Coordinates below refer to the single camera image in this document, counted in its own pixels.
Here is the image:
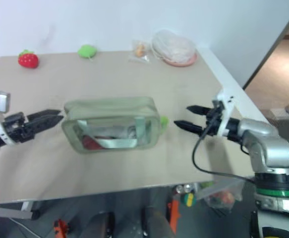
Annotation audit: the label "green clear zip pouch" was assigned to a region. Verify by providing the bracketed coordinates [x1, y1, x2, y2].
[60, 96, 161, 155]

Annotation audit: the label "grey table frame bar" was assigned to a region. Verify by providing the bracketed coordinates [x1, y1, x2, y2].
[0, 201, 34, 221]

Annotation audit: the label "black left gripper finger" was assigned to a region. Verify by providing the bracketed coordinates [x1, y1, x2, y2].
[26, 109, 61, 122]
[32, 115, 63, 136]

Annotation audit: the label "clear plastic bag with fruit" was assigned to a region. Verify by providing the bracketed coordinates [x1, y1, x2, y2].
[197, 179, 244, 212]

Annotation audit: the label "metal cans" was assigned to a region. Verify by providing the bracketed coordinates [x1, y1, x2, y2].
[174, 183, 197, 194]

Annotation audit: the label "small orange black tool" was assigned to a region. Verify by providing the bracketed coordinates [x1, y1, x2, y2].
[53, 219, 70, 237]

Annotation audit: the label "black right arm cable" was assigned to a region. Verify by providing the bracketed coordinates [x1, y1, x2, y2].
[192, 116, 257, 184]

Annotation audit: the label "pink plate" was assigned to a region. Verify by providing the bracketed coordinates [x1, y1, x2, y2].
[163, 52, 199, 67]

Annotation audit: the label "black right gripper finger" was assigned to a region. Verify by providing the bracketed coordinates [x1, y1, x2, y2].
[173, 120, 206, 136]
[186, 105, 210, 117]

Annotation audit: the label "red strawberry plush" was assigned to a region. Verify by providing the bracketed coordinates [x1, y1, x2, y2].
[18, 49, 40, 68]

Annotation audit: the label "green yellow ball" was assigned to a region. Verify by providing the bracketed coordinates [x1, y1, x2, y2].
[180, 192, 197, 207]

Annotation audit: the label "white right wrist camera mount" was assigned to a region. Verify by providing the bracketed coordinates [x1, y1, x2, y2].
[212, 87, 240, 137]

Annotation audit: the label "clear bag of white items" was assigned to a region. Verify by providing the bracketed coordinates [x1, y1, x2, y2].
[151, 29, 197, 64]

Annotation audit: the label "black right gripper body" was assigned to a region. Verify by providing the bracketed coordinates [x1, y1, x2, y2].
[203, 103, 226, 136]

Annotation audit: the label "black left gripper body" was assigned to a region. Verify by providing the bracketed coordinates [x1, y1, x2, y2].
[2, 112, 37, 144]

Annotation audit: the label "green round plush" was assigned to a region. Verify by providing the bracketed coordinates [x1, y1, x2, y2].
[77, 44, 98, 60]

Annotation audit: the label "red item inside pouch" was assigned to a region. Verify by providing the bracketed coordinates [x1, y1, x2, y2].
[81, 135, 103, 150]

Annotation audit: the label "clear bag with snacks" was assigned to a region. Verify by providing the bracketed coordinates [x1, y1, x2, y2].
[128, 39, 151, 64]

